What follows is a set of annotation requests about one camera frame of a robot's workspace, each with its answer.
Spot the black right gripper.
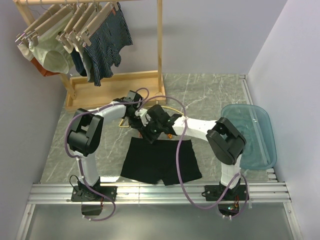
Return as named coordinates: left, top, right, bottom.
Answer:
left=138, top=116, right=163, bottom=145

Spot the yellow wavy clip hanger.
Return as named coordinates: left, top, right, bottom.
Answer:
left=118, top=95, right=184, bottom=128

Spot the black boxer underwear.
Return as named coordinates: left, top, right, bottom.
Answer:
left=120, top=137, right=202, bottom=186

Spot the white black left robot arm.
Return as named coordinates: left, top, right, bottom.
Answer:
left=64, top=90, right=145, bottom=201

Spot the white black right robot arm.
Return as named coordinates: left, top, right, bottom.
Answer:
left=135, top=104, right=247, bottom=200

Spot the navy striped boxer underwear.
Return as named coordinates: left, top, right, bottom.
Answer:
left=84, top=2, right=133, bottom=87

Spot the dark blue underwear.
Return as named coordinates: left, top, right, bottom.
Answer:
left=70, top=48, right=87, bottom=77

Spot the beige clip hanger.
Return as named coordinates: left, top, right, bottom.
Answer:
left=72, top=1, right=119, bottom=46

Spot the orange underwear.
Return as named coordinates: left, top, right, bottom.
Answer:
left=30, top=57, right=60, bottom=77

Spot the light green underwear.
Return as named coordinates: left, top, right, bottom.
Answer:
left=28, top=13, right=74, bottom=74

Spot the wooden clothes rack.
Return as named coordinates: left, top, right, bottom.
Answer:
left=12, top=0, right=168, bottom=113

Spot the translucent blue plastic bin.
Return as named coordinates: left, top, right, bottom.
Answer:
left=221, top=104, right=277, bottom=170

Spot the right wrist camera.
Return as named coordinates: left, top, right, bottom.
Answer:
left=135, top=108, right=151, bottom=127

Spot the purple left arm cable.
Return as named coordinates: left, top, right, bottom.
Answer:
left=64, top=87, right=150, bottom=223

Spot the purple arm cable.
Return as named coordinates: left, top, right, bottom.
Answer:
left=137, top=94, right=250, bottom=221
left=64, top=87, right=150, bottom=223

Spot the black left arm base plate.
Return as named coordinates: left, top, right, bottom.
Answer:
left=70, top=186, right=118, bottom=202

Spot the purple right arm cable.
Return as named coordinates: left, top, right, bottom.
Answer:
left=137, top=94, right=250, bottom=221

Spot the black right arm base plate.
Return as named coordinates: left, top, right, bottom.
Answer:
left=201, top=184, right=250, bottom=202

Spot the aluminium mounting rail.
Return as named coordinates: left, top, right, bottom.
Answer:
left=27, top=182, right=292, bottom=205

